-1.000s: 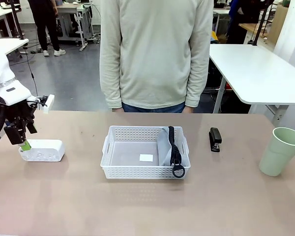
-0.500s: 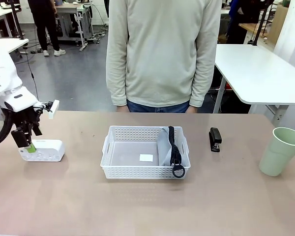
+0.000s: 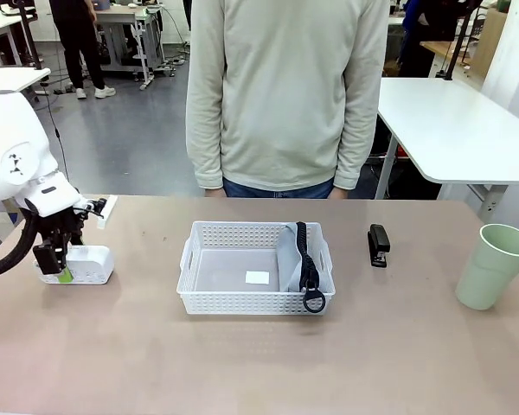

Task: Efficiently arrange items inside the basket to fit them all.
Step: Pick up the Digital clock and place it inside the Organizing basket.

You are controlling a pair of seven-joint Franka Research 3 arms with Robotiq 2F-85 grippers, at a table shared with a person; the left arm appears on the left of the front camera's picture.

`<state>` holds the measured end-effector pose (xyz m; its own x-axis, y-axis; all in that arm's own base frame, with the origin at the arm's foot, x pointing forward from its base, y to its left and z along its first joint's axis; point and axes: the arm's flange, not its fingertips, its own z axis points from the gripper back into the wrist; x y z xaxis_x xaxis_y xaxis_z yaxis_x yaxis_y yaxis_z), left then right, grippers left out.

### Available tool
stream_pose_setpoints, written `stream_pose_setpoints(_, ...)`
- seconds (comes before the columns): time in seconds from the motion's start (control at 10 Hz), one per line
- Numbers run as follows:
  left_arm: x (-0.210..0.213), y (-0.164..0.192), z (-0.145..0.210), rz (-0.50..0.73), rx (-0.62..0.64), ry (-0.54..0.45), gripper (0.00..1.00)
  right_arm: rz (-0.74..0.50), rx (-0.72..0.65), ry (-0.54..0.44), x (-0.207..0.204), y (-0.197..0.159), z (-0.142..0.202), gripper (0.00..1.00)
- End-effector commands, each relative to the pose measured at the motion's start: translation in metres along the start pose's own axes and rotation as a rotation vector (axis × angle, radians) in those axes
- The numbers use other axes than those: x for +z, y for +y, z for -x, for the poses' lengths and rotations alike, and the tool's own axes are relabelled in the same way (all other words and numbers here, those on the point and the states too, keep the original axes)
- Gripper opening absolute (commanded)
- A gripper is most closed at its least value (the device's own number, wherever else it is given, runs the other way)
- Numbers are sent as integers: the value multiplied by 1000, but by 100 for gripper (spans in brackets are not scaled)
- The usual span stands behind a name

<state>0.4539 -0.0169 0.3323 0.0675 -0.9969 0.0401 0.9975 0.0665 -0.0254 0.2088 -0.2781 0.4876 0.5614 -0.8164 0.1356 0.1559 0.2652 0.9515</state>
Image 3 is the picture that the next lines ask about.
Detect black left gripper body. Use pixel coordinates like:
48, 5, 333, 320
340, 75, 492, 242
21, 205, 87, 251

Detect white power strip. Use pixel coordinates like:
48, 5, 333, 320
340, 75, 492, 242
34, 245, 115, 286

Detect black stapler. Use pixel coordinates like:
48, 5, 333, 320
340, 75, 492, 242
367, 223, 392, 270

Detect person's left forearm beige sleeve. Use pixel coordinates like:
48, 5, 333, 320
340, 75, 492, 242
331, 81, 382, 190

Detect person's right forearm beige sleeve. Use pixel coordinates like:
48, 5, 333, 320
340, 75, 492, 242
185, 81, 225, 191

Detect white perforated plastic basket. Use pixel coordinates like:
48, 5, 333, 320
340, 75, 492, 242
176, 220, 336, 316

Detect small white table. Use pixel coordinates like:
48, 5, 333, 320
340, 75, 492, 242
0, 67, 53, 95

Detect bystander in black clothes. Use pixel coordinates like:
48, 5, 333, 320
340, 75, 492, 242
49, 0, 117, 100

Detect black vertical pole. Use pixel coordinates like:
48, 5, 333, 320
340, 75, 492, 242
13, 0, 43, 71

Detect grey workbench desk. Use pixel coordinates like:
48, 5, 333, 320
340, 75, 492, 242
93, 3, 166, 91

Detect blue jeans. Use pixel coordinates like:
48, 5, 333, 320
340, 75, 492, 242
221, 176, 336, 201

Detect white background desk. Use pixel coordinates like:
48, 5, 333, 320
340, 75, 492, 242
0, 14, 26, 66

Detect beige sweater torso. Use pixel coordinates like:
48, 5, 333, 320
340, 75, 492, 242
185, 0, 391, 192

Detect large white table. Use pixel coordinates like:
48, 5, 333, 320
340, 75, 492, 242
373, 77, 519, 222

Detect bystander in dark blue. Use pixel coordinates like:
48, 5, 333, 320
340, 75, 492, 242
398, 0, 462, 80

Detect wooden top table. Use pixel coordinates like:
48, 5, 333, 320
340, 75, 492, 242
420, 39, 490, 80

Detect pale green plastic cup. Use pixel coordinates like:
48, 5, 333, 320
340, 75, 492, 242
454, 223, 519, 311

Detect black slanted stand pole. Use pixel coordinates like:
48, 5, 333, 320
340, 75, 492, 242
441, 0, 479, 82

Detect brown cardboard panel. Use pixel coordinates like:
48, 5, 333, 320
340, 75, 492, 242
472, 7, 509, 80

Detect black corrugated robot cable hose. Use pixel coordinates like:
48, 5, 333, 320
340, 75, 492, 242
0, 210, 41, 281

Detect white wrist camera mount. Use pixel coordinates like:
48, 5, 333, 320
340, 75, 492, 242
84, 195, 119, 229

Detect thin black hanging cable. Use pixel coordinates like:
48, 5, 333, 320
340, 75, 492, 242
37, 80, 71, 191

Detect black strap with ring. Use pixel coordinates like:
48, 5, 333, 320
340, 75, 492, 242
277, 220, 330, 314

